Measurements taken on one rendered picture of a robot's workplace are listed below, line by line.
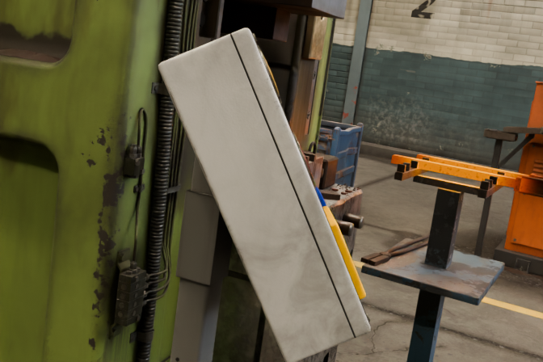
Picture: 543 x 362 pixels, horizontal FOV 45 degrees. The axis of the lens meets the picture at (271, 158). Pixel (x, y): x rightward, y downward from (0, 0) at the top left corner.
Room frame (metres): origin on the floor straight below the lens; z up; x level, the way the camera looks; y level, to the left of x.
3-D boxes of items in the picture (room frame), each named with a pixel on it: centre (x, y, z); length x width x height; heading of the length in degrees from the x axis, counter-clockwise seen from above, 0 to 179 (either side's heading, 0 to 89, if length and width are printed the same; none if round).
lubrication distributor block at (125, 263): (0.95, 0.18, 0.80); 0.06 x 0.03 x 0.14; 159
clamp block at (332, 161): (1.44, -0.08, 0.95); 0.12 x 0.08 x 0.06; 69
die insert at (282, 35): (1.37, 0.15, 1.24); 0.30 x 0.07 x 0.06; 69
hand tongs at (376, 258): (1.91, -0.46, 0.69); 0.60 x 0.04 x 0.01; 145
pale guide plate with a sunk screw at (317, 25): (1.60, -0.06, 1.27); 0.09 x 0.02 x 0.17; 159
